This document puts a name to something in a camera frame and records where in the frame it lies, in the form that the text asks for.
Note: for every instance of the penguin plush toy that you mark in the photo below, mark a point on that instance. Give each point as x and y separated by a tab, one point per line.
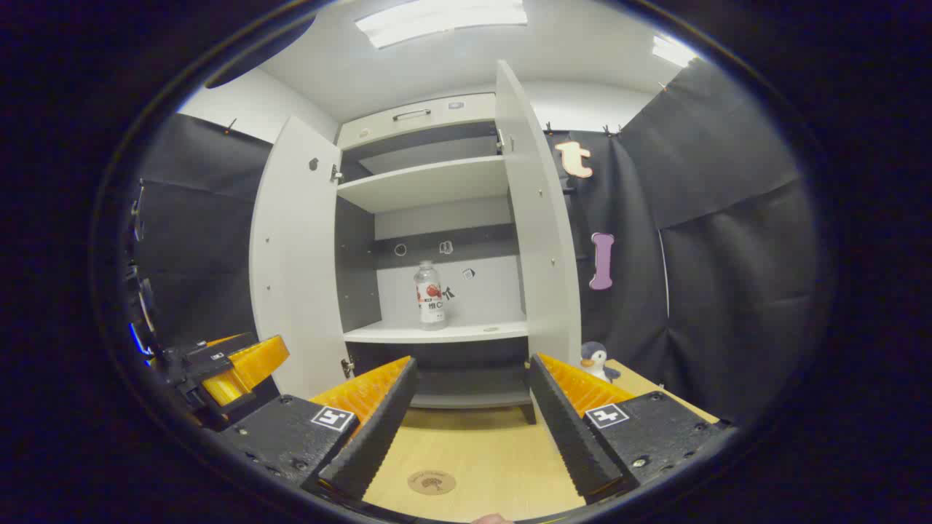
595	360

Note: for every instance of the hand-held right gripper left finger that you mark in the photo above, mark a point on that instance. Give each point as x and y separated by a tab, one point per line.
378	429

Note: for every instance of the black backdrop cloth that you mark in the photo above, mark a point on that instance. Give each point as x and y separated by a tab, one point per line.
728	255
196	240

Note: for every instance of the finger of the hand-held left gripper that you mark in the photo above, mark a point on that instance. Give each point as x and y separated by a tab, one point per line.
193	362

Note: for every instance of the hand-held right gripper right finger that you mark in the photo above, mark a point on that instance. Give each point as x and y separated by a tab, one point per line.
568	437

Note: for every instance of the round cork coaster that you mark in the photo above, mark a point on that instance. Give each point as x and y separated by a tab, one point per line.
432	482

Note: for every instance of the clear plastic bottle red label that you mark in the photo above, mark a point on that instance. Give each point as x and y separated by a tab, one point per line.
430	298

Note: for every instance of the white cabinet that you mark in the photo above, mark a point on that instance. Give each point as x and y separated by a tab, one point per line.
437	182

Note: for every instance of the long ceiling light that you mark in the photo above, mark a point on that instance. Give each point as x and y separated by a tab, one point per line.
437	20

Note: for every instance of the white cabinet door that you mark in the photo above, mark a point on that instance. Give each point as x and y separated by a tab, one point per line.
298	255
542	218

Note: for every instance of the metal door hinge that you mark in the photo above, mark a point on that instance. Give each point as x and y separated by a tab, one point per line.
502	140
348	366
336	173

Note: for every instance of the small ceiling light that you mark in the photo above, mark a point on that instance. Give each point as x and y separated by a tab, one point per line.
671	51

